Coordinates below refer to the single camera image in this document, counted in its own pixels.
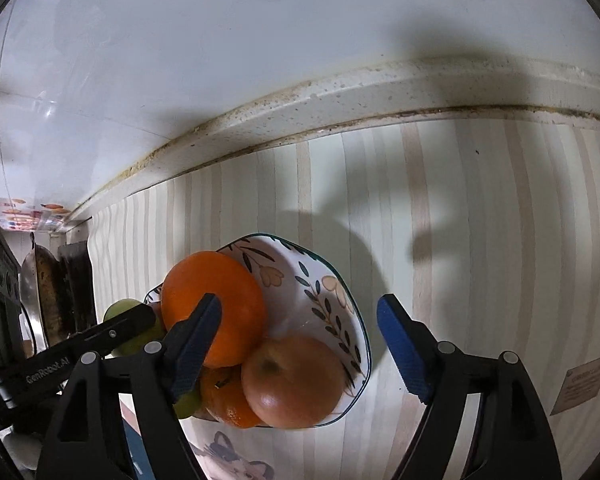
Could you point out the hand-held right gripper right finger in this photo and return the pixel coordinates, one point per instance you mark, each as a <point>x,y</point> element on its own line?
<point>402,345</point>

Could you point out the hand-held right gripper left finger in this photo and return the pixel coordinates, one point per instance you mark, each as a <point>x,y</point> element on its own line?
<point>195,350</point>

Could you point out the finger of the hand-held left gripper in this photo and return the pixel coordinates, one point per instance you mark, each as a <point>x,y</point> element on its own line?
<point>115,332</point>

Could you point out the green apple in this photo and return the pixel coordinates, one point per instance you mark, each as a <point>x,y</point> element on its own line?
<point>122,307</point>
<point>187,404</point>

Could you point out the large orange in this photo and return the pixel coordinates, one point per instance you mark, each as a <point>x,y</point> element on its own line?
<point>212,290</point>

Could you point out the brown green round fruit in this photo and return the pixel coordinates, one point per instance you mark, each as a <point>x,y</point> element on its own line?
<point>292,382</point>

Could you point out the oval floral ceramic plate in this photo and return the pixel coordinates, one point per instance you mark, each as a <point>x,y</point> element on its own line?
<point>300,280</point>

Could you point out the black wok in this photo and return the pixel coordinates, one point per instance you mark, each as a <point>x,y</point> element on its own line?
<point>42,285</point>

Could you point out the striped cat print tablecloth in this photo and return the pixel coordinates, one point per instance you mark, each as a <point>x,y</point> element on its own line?
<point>480,210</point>

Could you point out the brown cloth label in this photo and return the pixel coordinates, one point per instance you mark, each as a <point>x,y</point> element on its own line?
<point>582,382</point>

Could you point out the colourful wall sticker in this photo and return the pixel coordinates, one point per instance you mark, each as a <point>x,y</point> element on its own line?
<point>15,212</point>

